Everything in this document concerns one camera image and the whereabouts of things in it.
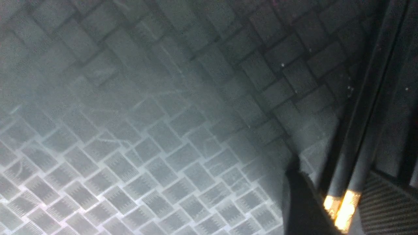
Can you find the black chopstick gold band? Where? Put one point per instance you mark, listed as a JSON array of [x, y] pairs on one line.
[[351, 132], [390, 142]]

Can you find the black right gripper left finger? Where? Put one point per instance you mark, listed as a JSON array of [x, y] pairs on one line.
[[303, 212]]

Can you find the black plastic tray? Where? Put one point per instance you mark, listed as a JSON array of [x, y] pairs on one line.
[[169, 117]]

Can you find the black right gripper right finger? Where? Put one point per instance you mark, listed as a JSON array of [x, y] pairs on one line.
[[388, 207]]

